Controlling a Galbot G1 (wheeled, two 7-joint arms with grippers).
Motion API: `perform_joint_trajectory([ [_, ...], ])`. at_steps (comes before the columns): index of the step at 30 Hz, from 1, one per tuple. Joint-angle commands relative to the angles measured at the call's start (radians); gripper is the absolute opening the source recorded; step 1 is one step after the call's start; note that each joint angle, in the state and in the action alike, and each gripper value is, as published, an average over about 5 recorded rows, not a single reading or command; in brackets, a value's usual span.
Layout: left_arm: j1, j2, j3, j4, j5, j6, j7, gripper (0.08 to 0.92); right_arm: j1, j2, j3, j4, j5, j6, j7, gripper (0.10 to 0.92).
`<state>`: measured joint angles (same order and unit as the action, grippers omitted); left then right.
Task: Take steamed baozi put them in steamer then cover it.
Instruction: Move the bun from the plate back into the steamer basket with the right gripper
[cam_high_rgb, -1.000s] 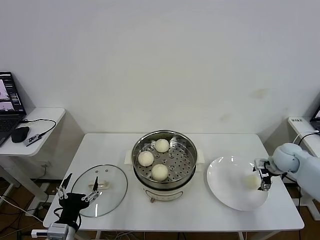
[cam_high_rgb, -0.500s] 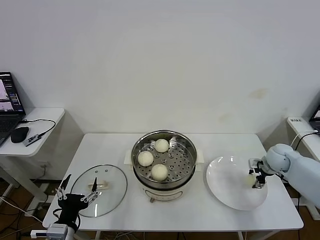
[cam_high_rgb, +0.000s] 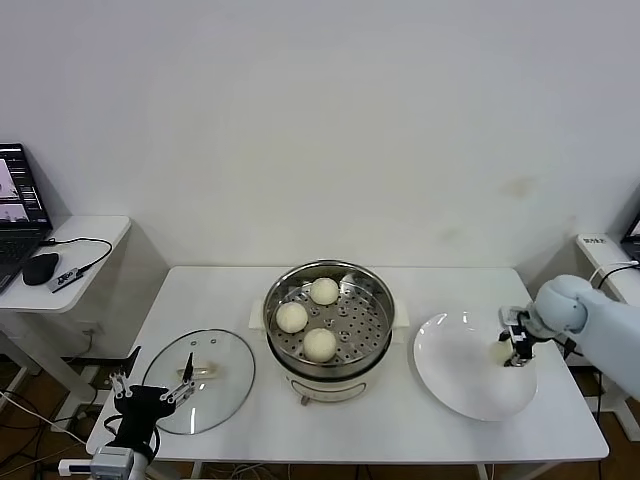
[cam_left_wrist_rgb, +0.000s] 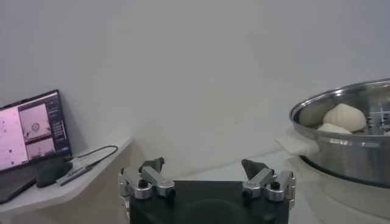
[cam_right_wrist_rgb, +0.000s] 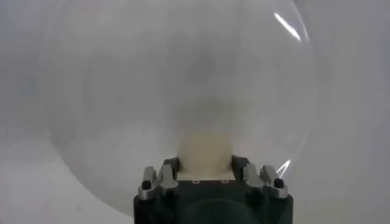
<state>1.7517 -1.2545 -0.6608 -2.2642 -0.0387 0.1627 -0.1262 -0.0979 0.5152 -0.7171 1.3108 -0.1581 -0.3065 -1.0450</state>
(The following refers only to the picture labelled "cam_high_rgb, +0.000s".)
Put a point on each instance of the grey usb dongle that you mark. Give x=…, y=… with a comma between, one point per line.
x=64, y=280

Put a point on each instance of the black open laptop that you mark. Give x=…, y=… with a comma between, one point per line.
x=20, y=240

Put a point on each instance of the white steamed baozi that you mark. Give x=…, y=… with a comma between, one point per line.
x=320, y=345
x=324, y=291
x=291, y=317
x=498, y=354

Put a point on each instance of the small printed label sticker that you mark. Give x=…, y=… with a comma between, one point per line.
x=593, y=241

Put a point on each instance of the white power strip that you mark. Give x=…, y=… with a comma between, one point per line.
x=67, y=425

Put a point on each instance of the white wall socket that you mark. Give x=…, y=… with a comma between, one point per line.
x=92, y=330

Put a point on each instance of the dark laptop with blue screen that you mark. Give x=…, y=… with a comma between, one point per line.
x=632, y=245

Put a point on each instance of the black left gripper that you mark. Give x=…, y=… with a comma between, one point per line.
x=145, y=407

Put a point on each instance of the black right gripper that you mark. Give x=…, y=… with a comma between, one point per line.
x=527, y=327

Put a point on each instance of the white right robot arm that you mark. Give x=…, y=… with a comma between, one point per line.
x=610, y=330

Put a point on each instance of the round glass lid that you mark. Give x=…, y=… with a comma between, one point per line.
x=235, y=360

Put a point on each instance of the white round plate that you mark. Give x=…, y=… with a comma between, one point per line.
x=450, y=370

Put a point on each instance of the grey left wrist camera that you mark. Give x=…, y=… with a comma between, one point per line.
x=112, y=462

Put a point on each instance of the black computer mouse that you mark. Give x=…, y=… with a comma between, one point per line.
x=40, y=269

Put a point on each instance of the stainless steel steamer basket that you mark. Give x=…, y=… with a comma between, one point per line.
x=365, y=320

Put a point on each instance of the white labelled side desk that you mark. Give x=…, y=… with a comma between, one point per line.
x=595, y=256

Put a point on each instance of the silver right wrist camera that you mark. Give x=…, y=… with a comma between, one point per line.
x=510, y=316

